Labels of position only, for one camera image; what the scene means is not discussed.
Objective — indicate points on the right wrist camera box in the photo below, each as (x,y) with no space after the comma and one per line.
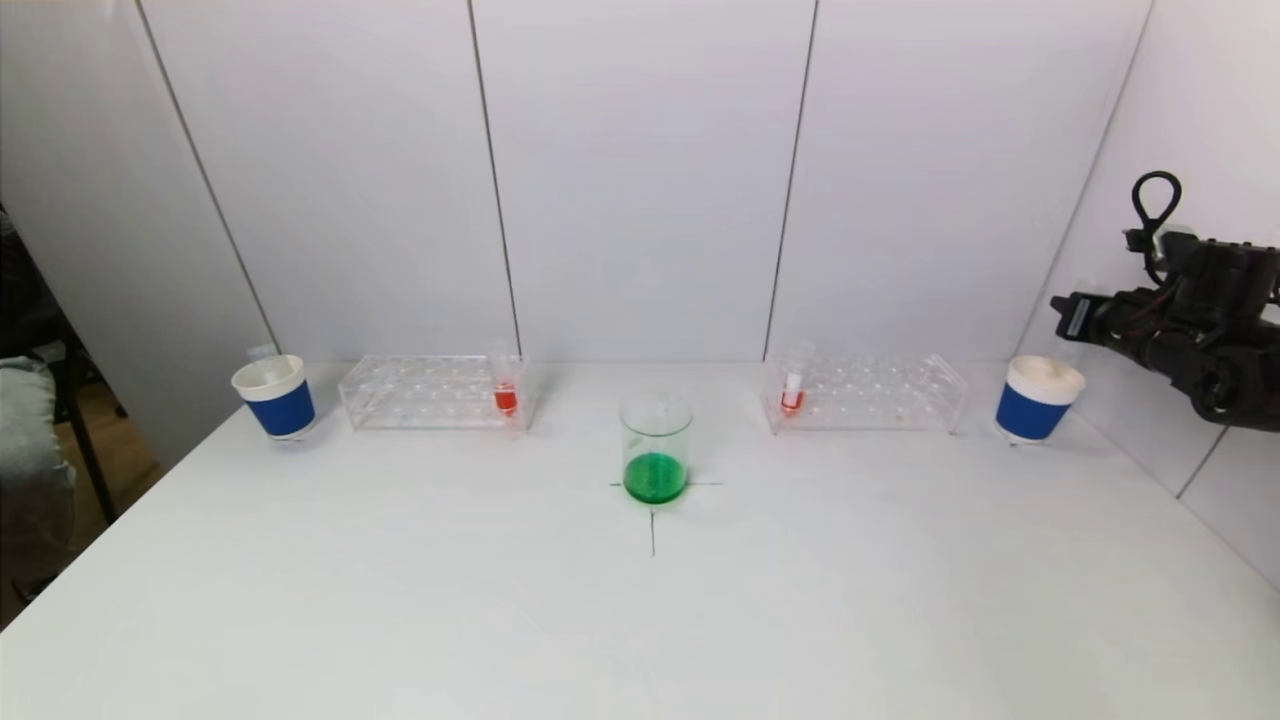
(1160,248)

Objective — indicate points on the clear glass beaker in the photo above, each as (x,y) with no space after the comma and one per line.
(656,478)

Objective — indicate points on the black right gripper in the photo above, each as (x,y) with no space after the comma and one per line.
(1077,318)

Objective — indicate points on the blue-sleeved white paper cup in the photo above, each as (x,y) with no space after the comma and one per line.
(283,408)
(1030,412)

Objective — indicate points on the clear plastic BKMAM test tube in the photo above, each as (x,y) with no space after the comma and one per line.
(266,362)

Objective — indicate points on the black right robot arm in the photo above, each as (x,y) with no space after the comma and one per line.
(1240,370)

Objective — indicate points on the test tube with red pigment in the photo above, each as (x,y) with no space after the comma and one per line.
(792,400)
(505,398)

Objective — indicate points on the clear acrylic test tube rack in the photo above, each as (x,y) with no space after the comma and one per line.
(430,395)
(870,395)

